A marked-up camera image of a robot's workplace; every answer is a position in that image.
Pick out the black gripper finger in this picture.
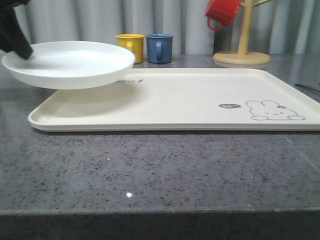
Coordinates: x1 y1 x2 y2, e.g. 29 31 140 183
0 0 33 60

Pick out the white round plate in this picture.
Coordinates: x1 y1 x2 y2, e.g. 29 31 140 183
2 41 136 90

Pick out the silver metal fork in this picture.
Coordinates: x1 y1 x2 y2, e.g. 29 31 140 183
294 83 320 93

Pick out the yellow mug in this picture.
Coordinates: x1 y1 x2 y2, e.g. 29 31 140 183
115 33 145 64

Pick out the blue mug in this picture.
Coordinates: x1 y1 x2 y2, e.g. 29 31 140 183
146 34 174 64

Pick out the cream rabbit serving tray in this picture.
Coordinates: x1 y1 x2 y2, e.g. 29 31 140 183
28 68 320 132

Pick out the red mug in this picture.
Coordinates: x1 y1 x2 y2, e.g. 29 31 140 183
204 0 242 31

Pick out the wooden mug tree stand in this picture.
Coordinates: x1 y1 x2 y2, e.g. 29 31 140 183
213 0 271 65

